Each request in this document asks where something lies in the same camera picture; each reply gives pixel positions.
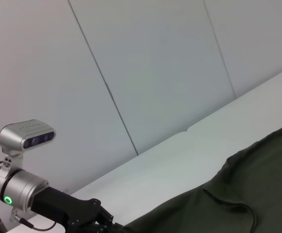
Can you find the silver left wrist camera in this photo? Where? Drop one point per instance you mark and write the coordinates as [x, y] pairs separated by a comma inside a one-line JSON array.
[[12, 138]]

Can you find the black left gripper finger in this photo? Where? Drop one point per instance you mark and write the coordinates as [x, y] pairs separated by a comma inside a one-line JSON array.
[[100, 229], [108, 218]]

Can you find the dark green t-shirt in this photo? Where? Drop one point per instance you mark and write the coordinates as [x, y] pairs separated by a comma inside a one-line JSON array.
[[228, 194]]

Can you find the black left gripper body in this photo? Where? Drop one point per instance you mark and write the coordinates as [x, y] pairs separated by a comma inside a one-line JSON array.
[[70, 211]]

